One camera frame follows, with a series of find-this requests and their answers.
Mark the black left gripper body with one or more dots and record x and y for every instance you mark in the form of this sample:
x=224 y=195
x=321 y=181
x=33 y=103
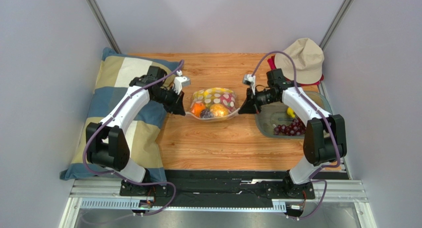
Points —
x=165 y=97

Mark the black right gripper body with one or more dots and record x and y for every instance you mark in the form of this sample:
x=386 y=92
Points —
x=252 y=99

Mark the orange fruit toy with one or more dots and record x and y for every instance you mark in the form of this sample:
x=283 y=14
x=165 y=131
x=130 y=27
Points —
x=197 y=108

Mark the red dragon fruit toy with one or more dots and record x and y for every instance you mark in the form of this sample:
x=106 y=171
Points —
x=229 y=101

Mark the small dark grape cluster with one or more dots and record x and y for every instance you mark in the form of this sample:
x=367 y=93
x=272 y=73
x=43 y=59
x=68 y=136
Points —
x=206 y=113

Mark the yellow potato toy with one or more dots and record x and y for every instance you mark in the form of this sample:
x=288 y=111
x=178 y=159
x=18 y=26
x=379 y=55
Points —
x=219 y=110

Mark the clear polka-dot zip bag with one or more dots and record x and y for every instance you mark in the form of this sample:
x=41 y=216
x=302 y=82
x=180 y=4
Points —
x=231 y=115

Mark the yellow banana bunch toy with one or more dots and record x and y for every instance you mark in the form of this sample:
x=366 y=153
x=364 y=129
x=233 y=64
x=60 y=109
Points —
x=210 y=95

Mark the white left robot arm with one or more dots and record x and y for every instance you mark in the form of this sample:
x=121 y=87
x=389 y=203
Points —
x=106 y=150

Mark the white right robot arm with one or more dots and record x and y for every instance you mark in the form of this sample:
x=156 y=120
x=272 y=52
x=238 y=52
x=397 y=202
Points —
x=325 y=137

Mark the small yellow lemon toy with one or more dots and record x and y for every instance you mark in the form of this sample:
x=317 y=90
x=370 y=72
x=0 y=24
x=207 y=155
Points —
x=290 y=113

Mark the red folded cloth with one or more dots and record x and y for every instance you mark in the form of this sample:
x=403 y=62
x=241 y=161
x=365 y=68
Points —
x=309 y=68

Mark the dark red grape bunch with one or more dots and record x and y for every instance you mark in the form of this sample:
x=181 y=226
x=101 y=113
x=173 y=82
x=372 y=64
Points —
x=293 y=128

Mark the beige bucket hat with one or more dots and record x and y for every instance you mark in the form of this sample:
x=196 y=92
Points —
x=301 y=47

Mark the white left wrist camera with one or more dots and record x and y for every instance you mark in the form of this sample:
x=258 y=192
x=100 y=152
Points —
x=180 y=81

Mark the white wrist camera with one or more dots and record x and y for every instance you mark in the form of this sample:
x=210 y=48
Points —
x=250 y=80
x=180 y=81

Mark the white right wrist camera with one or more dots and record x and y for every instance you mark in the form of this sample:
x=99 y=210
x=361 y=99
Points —
x=250 y=80

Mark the black table front rail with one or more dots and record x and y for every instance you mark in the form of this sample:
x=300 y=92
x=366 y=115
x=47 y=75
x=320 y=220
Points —
x=226 y=189

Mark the aluminium frame base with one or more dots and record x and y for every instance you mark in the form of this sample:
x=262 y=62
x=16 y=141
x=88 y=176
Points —
x=110 y=193

